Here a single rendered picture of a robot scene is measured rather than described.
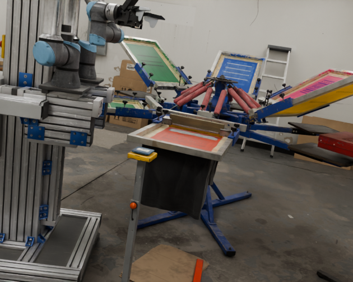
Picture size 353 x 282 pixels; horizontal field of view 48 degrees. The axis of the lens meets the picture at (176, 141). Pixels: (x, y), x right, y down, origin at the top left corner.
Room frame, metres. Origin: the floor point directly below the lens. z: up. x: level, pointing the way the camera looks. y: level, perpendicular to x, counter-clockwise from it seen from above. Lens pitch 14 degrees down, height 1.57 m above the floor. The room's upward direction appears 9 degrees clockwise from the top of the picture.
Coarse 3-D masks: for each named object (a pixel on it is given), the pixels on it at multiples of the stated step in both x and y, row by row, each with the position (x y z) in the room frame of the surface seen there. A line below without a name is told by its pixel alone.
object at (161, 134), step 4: (168, 128) 2.83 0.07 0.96; (172, 128) 2.85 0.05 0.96; (176, 128) 2.87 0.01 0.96; (160, 132) 2.66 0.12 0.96; (164, 132) 2.68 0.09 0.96; (168, 132) 2.70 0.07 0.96; (172, 132) 2.72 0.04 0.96; (176, 132) 2.74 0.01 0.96; (192, 132) 2.82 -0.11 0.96; (156, 136) 2.53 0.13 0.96; (160, 136) 2.55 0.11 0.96; (184, 136) 2.66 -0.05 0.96; (188, 136) 2.68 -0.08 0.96; (164, 140) 2.44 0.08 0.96; (168, 140) 2.46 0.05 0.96
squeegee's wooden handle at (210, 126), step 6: (174, 114) 2.86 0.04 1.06; (174, 120) 2.85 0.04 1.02; (180, 120) 2.84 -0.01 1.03; (186, 120) 2.83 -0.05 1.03; (192, 120) 2.81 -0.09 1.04; (198, 120) 2.80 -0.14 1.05; (204, 120) 2.80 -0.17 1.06; (192, 126) 2.81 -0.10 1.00; (198, 126) 2.80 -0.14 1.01; (204, 126) 2.79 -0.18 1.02; (210, 126) 2.78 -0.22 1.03; (216, 126) 2.77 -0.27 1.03; (222, 126) 2.76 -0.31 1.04
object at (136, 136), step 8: (144, 128) 2.55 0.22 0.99; (152, 128) 2.66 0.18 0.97; (128, 136) 2.31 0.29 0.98; (136, 136) 2.31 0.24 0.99; (152, 144) 2.27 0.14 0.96; (160, 144) 2.26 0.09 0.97; (168, 144) 2.25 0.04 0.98; (176, 144) 2.26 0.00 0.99; (224, 144) 2.45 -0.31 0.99; (184, 152) 2.22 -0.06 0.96; (192, 152) 2.21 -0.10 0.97; (200, 152) 2.20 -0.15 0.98; (208, 152) 2.19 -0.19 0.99; (216, 152) 2.22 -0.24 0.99; (224, 152) 2.28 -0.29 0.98; (216, 160) 2.18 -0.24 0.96
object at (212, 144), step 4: (192, 136) 2.70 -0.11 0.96; (196, 136) 2.71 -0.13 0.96; (212, 136) 2.80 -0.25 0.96; (208, 140) 2.64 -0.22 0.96; (212, 140) 2.65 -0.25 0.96; (216, 140) 2.67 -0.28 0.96; (180, 144) 2.41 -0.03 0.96; (184, 144) 2.42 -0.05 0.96; (208, 144) 2.52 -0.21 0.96; (212, 144) 2.54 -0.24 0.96; (216, 144) 2.56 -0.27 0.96; (200, 148) 2.39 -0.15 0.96; (204, 148) 2.40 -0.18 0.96; (208, 148) 2.42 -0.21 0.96; (212, 148) 2.44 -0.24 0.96
